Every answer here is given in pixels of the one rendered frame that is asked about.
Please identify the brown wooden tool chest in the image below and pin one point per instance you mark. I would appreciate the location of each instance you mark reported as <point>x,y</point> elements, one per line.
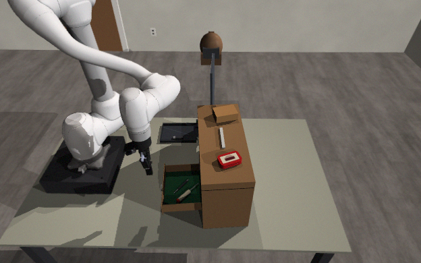
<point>224,195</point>

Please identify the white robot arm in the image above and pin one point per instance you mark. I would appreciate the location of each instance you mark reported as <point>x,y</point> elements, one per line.
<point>85,133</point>

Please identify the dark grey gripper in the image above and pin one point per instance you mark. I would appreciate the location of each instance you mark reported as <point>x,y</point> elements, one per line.
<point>143,149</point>

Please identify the cream-handled screwdriver with red band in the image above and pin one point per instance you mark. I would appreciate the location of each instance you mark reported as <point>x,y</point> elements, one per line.
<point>185,194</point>

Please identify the red rectangular tin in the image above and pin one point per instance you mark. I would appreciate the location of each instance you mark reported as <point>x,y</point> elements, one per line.
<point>229,159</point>

